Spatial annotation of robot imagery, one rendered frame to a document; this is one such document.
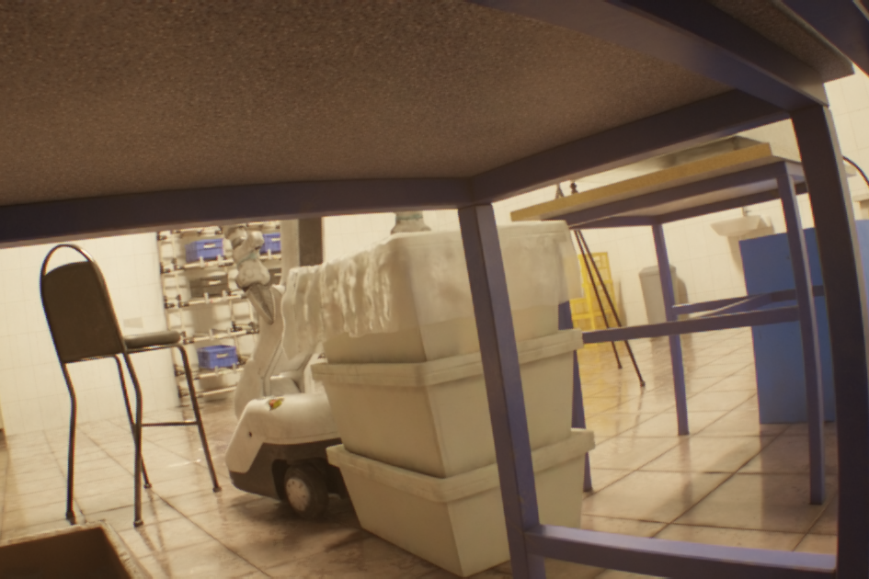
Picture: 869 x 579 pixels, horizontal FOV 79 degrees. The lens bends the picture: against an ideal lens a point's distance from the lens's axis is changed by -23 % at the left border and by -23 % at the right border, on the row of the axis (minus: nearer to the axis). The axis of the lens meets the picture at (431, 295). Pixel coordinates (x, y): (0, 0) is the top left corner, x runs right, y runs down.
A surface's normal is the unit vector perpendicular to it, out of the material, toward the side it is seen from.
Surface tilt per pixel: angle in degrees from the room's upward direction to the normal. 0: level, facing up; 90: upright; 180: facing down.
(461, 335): 96
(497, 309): 90
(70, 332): 103
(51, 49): 180
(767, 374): 90
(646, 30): 180
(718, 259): 90
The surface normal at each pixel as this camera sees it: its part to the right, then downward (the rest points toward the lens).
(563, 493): 0.50, 0.01
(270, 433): -0.66, 0.10
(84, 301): -0.22, 0.25
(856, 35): 0.16, 0.99
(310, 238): 0.75, 0.03
